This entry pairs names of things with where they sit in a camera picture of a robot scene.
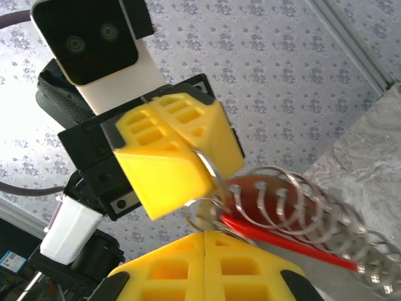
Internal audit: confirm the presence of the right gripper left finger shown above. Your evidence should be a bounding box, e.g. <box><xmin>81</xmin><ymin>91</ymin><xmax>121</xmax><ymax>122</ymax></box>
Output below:
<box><xmin>107</xmin><ymin>231</ymin><xmax>206</xmax><ymax>301</ymax></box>

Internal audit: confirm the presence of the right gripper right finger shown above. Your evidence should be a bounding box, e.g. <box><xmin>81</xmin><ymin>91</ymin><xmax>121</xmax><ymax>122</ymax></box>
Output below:
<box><xmin>203</xmin><ymin>231</ymin><xmax>317</xmax><ymax>301</ymax></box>

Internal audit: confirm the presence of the blue printed box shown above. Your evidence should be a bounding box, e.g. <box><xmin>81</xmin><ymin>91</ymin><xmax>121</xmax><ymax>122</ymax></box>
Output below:
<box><xmin>0</xmin><ymin>250</ymin><xmax>20</xmax><ymax>268</ymax></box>

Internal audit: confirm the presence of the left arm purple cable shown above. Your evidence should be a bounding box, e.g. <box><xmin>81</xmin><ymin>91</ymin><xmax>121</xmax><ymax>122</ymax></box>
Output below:
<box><xmin>0</xmin><ymin>9</ymin><xmax>66</xmax><ymax>220</ymax></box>

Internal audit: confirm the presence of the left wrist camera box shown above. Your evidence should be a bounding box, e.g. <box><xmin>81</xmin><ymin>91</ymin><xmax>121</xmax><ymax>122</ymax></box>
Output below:
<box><xmin>29</xmin><ymin>0</ymin><xmax>169</xmax><ymax>116</ymax></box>

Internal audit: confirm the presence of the slanted aluminium corner post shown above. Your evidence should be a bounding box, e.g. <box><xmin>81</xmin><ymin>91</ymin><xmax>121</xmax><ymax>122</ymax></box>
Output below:
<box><xmin>308</xmin><ymin>0</ymin><xmax>401</xmax><ymax>92</ymax></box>

